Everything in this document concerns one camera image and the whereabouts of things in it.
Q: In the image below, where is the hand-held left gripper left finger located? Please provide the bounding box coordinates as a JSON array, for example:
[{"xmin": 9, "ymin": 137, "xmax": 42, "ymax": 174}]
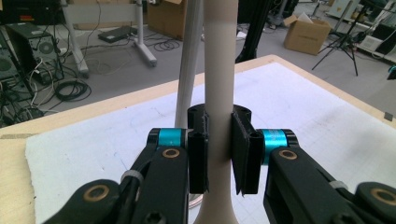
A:
[{"xmin": 148, "ymin": 104, "xmax": 210, "ymax": 194}]

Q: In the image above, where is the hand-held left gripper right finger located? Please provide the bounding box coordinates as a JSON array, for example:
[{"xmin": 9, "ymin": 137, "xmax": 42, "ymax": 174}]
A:
[{"xmin": 230, "ymin": 105, "xmax": 299, "ymax": 196}]

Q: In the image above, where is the wooden spatula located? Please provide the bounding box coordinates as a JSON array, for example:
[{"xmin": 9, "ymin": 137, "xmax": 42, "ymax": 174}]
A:
[{"xmin": 192, "ymin": 0, "xmax": 241, "ymax": 224}]

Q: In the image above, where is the white grid paper mat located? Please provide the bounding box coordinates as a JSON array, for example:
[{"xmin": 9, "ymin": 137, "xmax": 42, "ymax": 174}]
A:
[{"xmin": 24, "ymin": 62, "xmax": 396, "ymax": 224}]

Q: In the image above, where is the white desk leg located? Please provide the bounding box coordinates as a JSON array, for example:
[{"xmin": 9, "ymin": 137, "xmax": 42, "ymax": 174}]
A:
[
  {"xmin": 60, "ymin": 0, "xmax": 91, "ymax": 79},
  {"xmin": 134, "ymin": 0, "xmax": 159, "ymax": 68}
]

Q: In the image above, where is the small cardboard box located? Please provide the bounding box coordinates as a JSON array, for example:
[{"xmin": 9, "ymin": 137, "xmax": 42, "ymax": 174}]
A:
[{"xmin": 282, "ymin": 12, "xmax": 332, "ymax": 57}]

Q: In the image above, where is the large open cardboard box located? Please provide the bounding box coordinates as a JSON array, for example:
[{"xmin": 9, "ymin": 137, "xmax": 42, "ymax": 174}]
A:
[{"xmin": 147, "ymin": 0, "xmax": 189, "ymax": 42}]

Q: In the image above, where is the flat black device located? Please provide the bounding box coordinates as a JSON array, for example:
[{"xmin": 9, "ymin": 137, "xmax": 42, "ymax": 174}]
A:
[{"xmin": 97, "ymin": 25, "xmax": 138, "ymax": 44}]

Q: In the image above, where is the black tripod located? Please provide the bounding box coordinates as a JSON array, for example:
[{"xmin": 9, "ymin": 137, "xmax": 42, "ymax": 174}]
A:
[{"xmin": 311, "ymin": 0, "xmax": 396, "ymax": 77}]

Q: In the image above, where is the black computer tower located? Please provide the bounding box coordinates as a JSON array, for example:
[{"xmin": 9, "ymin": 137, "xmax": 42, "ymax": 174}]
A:
[
  {"xmin": 4, "ymin": 21, "xmax": 65, "ymax": 86},
  {"xmin": 0, "ymin": 46, "xmax": 21, "ymax": 82}
]

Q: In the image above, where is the thin black cable coil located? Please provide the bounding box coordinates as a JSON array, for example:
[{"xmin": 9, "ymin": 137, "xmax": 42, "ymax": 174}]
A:
[{"xmin": 153, "ymin": 39, "xmax": 181, "ymax": 52}]

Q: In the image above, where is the black metal frame stand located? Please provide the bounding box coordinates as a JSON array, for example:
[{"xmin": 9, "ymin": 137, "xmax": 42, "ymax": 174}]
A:
[{"xmin": 234, "ymin": 0, "xmax": 301, "ymax": 65}]

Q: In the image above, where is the thick black cable coil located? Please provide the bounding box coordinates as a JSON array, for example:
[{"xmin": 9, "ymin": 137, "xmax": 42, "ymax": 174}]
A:
[{"xmin": 53, "ymin": 79, "xmax": 92, "ymax": 103}]

